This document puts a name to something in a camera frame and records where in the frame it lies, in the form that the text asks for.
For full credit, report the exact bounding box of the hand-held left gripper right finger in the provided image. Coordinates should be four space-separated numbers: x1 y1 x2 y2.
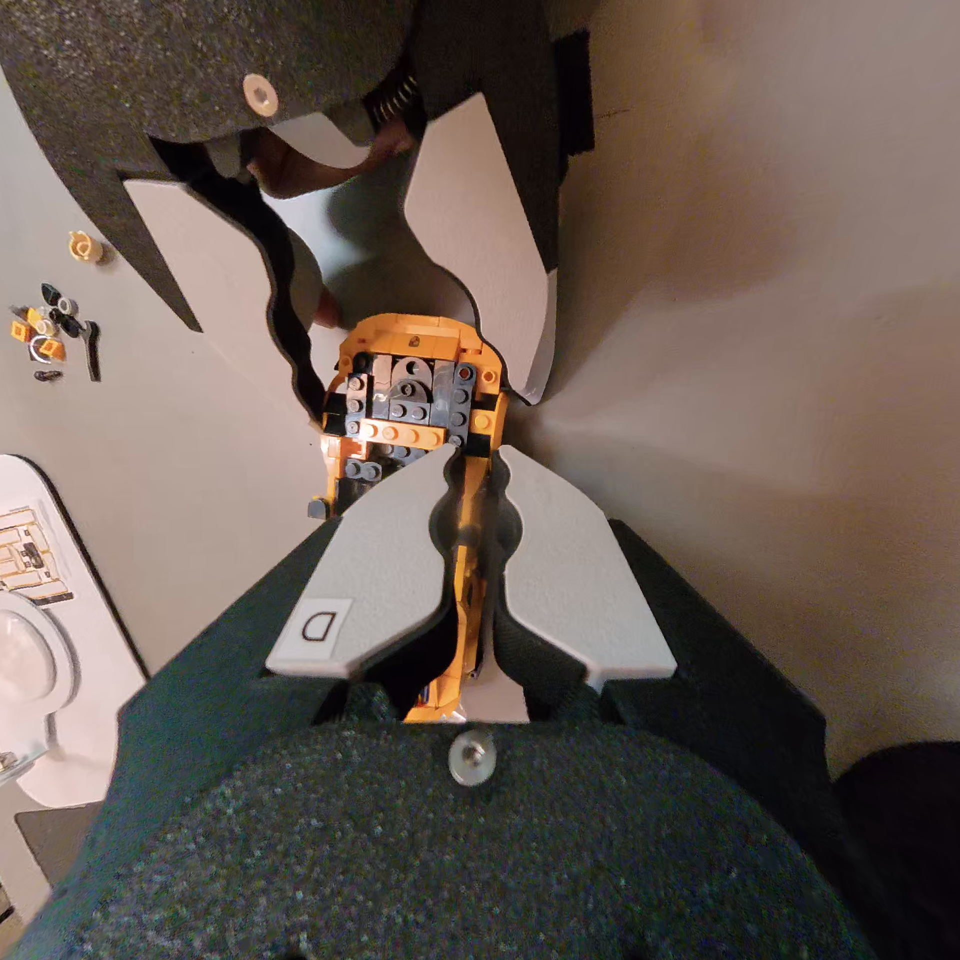
491 442 679 694

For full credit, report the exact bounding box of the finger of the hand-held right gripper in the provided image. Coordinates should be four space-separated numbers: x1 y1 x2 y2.
122 161 327 430
403 92 561 408

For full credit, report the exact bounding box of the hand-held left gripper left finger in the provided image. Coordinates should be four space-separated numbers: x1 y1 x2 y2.
264 442 462 684

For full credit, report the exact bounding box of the yellow lego car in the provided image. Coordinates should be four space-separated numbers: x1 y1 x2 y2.
306 313 511 725

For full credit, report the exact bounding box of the cluster of small lego pieces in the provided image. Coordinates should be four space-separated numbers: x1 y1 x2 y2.
9 281 82 384

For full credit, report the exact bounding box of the lego sticker sheet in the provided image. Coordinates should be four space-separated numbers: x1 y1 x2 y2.
0 506 76 605

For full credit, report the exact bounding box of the person's right hand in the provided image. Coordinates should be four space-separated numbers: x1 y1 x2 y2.
246 120 415 333

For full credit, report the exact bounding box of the white book stand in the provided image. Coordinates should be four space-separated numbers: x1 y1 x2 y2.
0 453 151 811

